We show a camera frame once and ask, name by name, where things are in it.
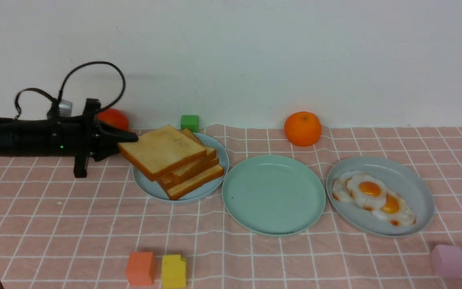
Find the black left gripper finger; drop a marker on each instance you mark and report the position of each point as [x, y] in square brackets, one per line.
[110, 134]
[102, 152]

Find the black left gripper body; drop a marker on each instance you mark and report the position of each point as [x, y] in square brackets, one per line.
[73, 137]

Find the toast slice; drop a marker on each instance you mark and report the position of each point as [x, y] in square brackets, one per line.
[183, 174]
[150, 154]
[187, 148]
[195, 182]

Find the fried egg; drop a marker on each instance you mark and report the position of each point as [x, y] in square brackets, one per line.
[396, 211]
[340, 192]
[367, 192]

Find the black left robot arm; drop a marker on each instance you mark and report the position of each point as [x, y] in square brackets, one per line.
[26, 138]

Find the red yellow pomegranate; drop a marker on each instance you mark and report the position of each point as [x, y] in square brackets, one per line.
[114, 118]

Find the light blue bread plate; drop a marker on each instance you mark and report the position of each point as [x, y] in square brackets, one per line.
[153, 189]

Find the green cube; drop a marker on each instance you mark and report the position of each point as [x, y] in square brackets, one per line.
[190, 122]

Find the pink checkered tablecloth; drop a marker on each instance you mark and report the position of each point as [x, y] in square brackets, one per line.
[58, 232]

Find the orange cube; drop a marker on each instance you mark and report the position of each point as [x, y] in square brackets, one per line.
[141, 269]

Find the yellow cube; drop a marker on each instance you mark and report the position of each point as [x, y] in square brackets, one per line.
[173, 271]

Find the teal green centre plate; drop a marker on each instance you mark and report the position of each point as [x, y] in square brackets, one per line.
[273, 195]

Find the orange fruit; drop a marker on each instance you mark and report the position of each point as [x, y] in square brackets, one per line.
[303, 129]

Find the grey blue egg plate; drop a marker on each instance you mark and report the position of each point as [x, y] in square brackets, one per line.
[397, 178]

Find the pink cube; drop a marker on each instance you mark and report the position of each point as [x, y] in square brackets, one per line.
[446, 261]

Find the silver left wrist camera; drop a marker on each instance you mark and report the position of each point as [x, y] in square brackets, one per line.
[60, 109]

